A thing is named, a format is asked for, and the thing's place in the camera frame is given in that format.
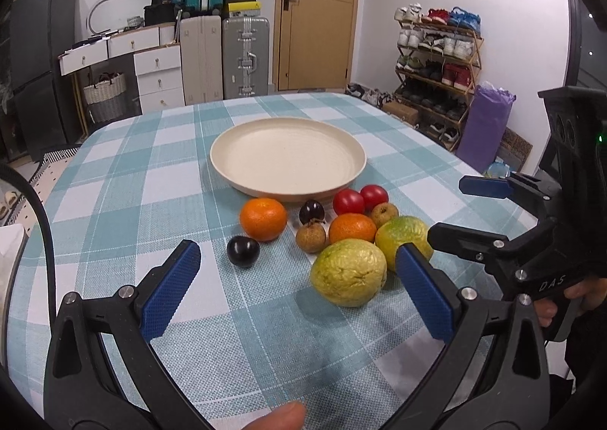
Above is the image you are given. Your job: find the black cable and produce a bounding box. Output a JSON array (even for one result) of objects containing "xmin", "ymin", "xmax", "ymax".
[{"xmin": 0, "ymin": 163, "xmax": 61, "ymax": 317}]

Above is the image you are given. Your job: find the red tomato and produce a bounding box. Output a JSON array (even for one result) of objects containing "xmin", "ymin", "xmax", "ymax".
[
  {"xmin": 332, "ymin": 189, "xmax": 365, "ymax": 215},
  {"xmin": 359, "ymin": 185, "xmax": 389, "ymax": 212}
]

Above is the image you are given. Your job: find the purple bag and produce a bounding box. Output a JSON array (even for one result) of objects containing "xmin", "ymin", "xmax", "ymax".
[{"xmin": 456, "ymin": 82, "xmax": 516, "ymax": 173}]

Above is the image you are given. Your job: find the beige suitcase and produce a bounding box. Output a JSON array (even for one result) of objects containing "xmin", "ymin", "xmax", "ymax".
[{"xmin": 180, "ymin": 16, "xmax": 223, "ymax": 105}]

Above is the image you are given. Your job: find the green yellow guava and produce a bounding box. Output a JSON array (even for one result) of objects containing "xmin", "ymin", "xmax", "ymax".
[{"xmin": 374, "ymin": 215, "xmax": 434, "ymax": 273}]

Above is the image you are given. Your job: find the red tomato front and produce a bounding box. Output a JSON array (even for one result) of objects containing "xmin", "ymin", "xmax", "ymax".
[{"xmin": 332, "ymin": 189, "xmax": 365, "ymax": 215}]

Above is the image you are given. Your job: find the large yellow guava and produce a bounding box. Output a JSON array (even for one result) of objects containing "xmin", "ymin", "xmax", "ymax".
[{"xmin": 310, "ymin": 239, "xmax": 388, "ymax": 308}]

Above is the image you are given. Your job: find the brown longan large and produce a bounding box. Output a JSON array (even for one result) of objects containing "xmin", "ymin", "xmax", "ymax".
[{"xmin": 295, "ymin": 220, "xmax": 327, "ymax": 254}]

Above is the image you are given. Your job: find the silver aluminium suitcase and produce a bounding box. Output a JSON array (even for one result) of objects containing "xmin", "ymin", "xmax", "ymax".
[{"xmin": 222, "ymin": 16, "xmax": 270, "ymax": 99}]

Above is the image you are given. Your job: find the dark plum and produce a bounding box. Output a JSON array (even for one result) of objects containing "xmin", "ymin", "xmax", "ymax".
[
  {"xmin": 226, "ymin": 236, "xmax": 260, "ymax": 269},
  {"xmin": 298, "ymin": 199, "xmax": 325, "ymax": 226}
]

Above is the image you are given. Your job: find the left hand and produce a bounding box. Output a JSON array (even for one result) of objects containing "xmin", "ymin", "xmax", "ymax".
[{"xmin": 244, "ymin": 401, "xmax": 305, "ymax": 430}]

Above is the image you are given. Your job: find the cream round plate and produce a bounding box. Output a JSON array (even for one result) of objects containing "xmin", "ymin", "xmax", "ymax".
[{"xmin": 209, "ymin": 117, "xmax": 367, "ymax": 203}]

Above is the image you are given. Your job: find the wooden shoe rack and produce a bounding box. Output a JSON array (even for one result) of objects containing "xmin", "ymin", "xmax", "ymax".
[{"xmin": 393, "ymin": 3, "xmax": 484, "ymax": 152}]

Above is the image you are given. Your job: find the white drawer cabinet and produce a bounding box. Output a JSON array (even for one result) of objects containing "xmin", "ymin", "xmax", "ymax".
[{"xmin": 58, "ymin": 20, "xmax": 185, "ymax": 114}]

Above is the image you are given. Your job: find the yellow black box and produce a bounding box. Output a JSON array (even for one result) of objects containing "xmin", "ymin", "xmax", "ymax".
[{"xmin": 227, "ymin": 1, "xmax": 261, "ymax": 18}]

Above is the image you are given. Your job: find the right hand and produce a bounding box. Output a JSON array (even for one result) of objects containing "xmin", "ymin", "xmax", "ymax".
[{"xmin": 534, "ymin": 276, "xmax": 607, "ymax": 327}]

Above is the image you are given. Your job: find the dark plum front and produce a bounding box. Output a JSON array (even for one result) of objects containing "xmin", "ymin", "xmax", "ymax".
[{"xmin": 226, "ymin": 236, "xmax": 260, "ymax": 269}]

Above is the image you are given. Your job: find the red tomato back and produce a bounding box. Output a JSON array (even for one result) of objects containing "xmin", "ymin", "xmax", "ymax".
[{"xmin": 359, "ymin": 185, "xmax": 389, "ymax": 212}]

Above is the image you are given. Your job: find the brown longan small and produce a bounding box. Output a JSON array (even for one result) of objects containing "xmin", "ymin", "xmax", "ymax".
[{"xmin": 370, "ymin": 202, "xmax": 399, "ymax": 229}]

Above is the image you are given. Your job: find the wooden door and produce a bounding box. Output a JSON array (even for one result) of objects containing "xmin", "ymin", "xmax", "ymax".
[{"xmin": 273, "ymin": 0, "xmax": 358, "ymax": 91}]

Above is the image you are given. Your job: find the orange mandarin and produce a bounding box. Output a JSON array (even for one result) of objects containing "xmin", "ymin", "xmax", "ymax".
[
  {"xmin": 239, "ymin": 198, "xmax": 288, "ymax": 242},
  {"xmin": 328, "ymin": 213, "xmax": 377, "ymax": 244}
]

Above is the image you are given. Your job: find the woven laundry basket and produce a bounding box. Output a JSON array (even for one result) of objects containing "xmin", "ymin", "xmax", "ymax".
[{"xmin": 83, "ymin": 72, "xmax": 129, "ymax": 124}]

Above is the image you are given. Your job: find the teal checkered tablecloth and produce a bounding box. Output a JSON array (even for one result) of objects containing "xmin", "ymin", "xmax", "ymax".
[{"xmin": 45, "ymin": 93, "xmax": 534, "ymax": 429}]

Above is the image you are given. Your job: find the dark plum back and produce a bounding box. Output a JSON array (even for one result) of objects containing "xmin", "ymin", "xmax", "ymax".
[{"xmin": 298, "ymin": 199, "xmax": 325, "ymax": 226}]

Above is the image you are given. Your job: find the black refrigerator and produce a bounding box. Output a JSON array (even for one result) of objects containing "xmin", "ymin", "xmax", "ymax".
[{"xmin": 9, "ymin": 0, "xmax": 82, "ymax": 161}]

